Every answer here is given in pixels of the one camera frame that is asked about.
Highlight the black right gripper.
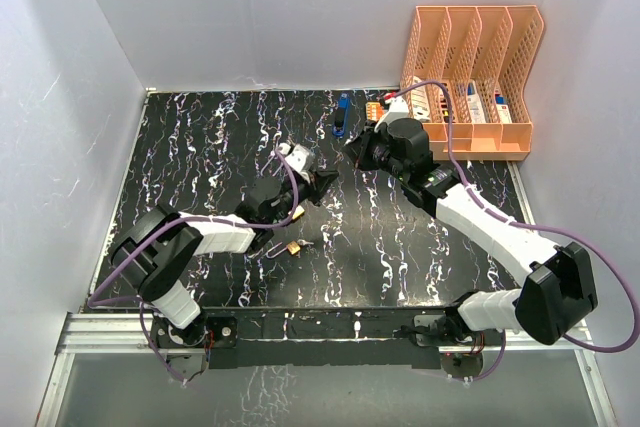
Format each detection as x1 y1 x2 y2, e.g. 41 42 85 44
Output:
344 120 409 182

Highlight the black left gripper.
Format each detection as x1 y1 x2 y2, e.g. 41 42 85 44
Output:
266 167 338 227

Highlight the medium brass padlock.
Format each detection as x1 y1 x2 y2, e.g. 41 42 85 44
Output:
292 205 305 222

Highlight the small brass padlock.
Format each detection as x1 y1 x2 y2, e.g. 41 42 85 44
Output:
265 241 301 259

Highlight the large brass padlock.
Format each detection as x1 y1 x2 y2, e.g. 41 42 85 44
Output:
259 152 281 177

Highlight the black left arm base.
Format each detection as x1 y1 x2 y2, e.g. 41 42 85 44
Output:
144 313 238 351

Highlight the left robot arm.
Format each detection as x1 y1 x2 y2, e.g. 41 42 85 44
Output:
110 168 339 346

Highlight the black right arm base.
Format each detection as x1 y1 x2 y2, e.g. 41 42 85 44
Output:
393 314 500 354

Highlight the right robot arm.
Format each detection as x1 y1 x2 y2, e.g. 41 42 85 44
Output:
343 118 598 345

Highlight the yellow spiral notebook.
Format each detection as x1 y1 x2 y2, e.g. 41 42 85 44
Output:
365 102 387 122

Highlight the red black item in organizer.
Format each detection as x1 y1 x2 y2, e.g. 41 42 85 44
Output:
439 79 450 124

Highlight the white blue box in organizer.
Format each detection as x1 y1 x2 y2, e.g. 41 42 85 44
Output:
458 80 487 123

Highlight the blue red box in organizer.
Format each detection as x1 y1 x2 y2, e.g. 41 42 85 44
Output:
494 92 513 124

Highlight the orange file organizer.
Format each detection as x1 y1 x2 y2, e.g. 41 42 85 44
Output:
400 5 544 161

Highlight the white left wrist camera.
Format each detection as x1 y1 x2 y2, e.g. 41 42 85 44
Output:
277 143 315 183

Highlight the aluminium frame rail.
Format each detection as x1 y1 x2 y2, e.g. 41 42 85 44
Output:
37 161 619 427

